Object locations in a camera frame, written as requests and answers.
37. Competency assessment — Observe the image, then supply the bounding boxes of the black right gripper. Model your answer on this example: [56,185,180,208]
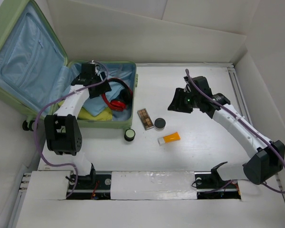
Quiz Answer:
[167,87,200,114]

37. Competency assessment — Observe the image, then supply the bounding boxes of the light blue cloth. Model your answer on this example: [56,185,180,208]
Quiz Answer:
[83,82,124,116]

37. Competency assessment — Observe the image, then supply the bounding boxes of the black round compact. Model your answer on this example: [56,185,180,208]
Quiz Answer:
[154,118,166,130]

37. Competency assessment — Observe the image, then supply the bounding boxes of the orange tube white cap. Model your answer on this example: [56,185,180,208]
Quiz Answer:
[158,132,181,146]

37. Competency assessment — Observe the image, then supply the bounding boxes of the eyeshadow palette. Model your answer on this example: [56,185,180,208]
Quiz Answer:
[137,108,154,130]

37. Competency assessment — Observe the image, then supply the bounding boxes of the yellow shorts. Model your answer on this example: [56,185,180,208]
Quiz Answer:
[54,98,113,121]

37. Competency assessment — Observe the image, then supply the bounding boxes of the red black headphones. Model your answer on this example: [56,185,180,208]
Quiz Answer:
[101,77,133,112]

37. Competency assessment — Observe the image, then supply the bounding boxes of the green hard-shell suitcase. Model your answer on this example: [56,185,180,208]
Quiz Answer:
[0,0,138,131]

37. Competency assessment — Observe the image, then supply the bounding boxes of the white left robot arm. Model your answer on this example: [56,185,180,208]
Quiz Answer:
[44,62,110,189]

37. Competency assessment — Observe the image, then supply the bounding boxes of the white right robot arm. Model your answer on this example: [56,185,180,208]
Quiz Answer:
[168,76,285,187]

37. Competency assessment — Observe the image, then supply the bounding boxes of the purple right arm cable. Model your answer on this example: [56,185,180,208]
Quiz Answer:
[185,68,285,194]

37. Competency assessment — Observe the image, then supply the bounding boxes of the black metal base rail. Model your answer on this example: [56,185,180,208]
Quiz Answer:
[67,171,241,200]

